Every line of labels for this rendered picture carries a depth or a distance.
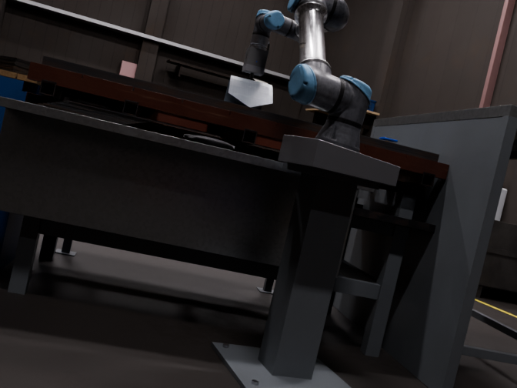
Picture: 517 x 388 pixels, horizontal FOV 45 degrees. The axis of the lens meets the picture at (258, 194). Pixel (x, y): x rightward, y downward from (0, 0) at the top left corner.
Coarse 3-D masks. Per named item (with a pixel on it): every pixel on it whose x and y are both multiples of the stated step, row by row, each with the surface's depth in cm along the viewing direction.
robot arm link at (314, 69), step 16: (304, 0) 212; (320, 0) 213; (336, 0) 218; (304, 16) 210; (320, 16) 211; (304, 32) 206; (320, 32) 206; (304, 48) 201; (320, 48) 201; (304, 64) 193; (320, 64) 194; (304, 80) 189; (320, 80) 190; (336, 80) 193; (304, 96) 191; (320, 96) 191; (336, 96) 192
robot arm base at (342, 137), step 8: (328, 120) 199; (336, 120) 196; (344, 120) 195; (328, 128) 197; (336, 128) 195; (344, 128) 195; (352, 128) 196; (360, 128) 198; (320, 136) 197; (328, 136) 196; (336, 136) 194; (344, 136) 194; (352, 136) 195; (336, 144) 194; (344, 144) 194; (352, 144) 195
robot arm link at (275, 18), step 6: (270, 12) 251; (276, 12) 251; (264, 18) 254; (270, 18) 251; (276, 18) 252; (282, 18) 252; (288, 18) 256; (264, 24) 256; (270, 24) 251; (276, 24) 252; (282, 24) 253; (288, 24) 255; (264, 30) 260; (270, 30) 257; (276, 30) 256; (282, 30) 256; (288, 30) 256
